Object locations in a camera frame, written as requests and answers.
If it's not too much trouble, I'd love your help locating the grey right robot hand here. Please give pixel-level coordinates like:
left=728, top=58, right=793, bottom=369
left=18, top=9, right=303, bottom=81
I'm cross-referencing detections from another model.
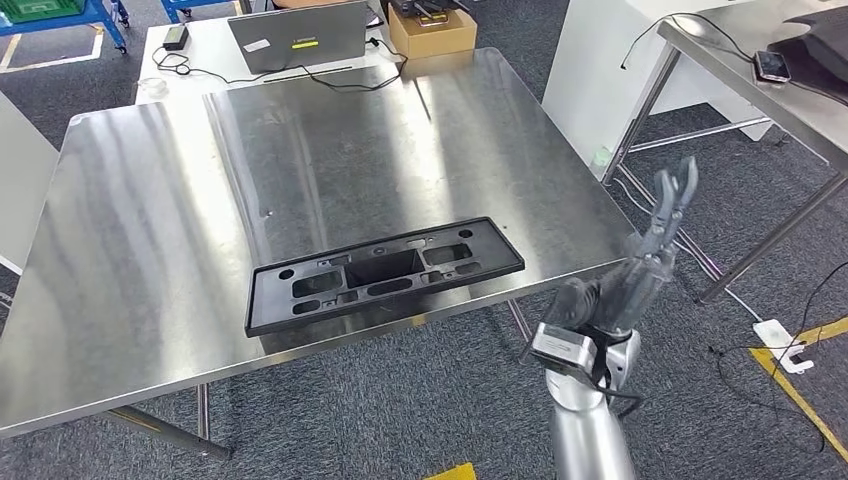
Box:
left=546, top=156, right=700, bottom=336

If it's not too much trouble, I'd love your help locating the black plastic plate part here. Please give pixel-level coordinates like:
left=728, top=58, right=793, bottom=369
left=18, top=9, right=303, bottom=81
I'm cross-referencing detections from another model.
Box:
left=245, top=217, right=526, bottom=339

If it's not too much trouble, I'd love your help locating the stainless steel workbench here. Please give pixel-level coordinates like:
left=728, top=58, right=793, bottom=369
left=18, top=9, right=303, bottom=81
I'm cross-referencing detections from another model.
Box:
left=0, top=46, right=641, bottom=462

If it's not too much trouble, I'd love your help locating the blue metal shelf rack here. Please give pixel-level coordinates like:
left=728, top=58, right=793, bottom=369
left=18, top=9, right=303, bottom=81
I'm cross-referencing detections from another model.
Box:
left=0, top=0, right=131, bottom=54

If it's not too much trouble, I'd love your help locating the white power strip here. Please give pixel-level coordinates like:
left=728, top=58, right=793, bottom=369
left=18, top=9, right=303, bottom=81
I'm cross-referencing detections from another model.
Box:
left=753, top=319, right=815, bottom=376

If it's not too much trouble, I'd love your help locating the yellow floor tape square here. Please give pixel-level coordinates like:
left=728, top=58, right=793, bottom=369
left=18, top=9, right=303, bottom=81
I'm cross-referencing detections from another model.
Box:
left=748, top=316, right=848, bottom=465
left=423, top=462, right=478, bottom=480

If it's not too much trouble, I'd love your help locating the black smartphone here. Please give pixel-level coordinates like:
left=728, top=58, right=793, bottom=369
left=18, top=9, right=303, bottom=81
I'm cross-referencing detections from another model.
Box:
left=753, top=50, right=793, bottom=85

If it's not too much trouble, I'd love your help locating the black bag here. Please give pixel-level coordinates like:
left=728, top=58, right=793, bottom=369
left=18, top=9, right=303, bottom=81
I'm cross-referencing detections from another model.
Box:
left=768, top=6, right=848, bottom=107

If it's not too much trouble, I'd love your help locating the brown cardboard box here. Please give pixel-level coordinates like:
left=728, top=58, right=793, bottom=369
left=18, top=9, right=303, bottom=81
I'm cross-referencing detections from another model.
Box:
left=387, top=3, right=478, bottom=61

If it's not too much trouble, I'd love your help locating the black tool in box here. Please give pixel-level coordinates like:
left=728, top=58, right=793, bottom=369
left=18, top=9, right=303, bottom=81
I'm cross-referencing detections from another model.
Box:
left=390, top=0, right=468, bottom=19

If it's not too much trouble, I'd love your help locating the grey laptop computer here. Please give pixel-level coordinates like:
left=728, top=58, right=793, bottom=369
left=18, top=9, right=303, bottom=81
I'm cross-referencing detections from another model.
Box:
left=227, top=0, right=370, bottom=75

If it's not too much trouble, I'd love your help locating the green plastic bin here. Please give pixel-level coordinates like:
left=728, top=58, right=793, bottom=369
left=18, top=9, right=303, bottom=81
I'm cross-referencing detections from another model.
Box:
left=0, top=0, right=87, bottom=24

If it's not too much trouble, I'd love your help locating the white power cable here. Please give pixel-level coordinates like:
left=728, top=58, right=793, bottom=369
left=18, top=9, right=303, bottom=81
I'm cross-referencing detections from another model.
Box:
left=609, top=175, right=764, bottom=324

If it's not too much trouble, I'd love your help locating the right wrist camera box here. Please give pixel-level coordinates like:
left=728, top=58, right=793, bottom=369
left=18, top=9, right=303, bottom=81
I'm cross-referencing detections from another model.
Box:
left=529, top=322, right=602, bottom=387

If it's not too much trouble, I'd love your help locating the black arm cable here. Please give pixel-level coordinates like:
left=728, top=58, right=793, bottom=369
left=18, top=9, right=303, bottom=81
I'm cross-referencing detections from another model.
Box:
left=591, top=327, right=645, bottom=421

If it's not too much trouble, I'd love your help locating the black floor cable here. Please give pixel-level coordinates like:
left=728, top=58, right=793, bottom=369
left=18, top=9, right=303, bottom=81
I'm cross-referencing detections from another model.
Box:
left=707, top=261, right=848, bottom=456

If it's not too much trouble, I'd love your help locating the stainless steel table frame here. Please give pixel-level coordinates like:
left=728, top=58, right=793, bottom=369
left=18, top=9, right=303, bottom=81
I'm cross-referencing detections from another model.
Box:
left=601, top=0, right=848, bottom=306

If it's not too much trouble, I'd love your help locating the thin black phone cable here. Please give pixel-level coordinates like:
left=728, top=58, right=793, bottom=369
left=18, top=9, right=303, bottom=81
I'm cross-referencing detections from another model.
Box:
left=619, top=11, right=758, bottom=72

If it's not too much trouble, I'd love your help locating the black laptop cable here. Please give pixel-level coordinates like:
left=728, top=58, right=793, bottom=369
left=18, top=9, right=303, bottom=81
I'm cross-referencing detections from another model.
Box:
left=150, top=36, right=409, bottom=94

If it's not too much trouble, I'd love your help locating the blue metal cart frame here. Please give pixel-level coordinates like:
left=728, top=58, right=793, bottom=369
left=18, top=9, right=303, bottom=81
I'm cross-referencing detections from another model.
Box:
left=160, top=0, right=241, bottom=24

